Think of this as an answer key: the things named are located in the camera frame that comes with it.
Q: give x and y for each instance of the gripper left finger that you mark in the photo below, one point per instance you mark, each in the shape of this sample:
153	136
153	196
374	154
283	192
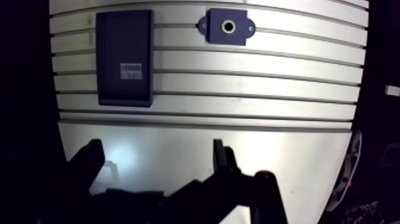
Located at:
87	162

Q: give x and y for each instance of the dark blue-grey housing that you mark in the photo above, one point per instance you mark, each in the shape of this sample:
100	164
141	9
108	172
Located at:
226	27

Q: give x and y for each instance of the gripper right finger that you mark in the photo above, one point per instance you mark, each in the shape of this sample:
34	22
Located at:
225	184

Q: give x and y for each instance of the dark blue-grey tray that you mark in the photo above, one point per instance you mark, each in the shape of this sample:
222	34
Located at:
124	58

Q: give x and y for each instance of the steel bearing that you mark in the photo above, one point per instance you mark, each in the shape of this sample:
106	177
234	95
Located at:
228	26

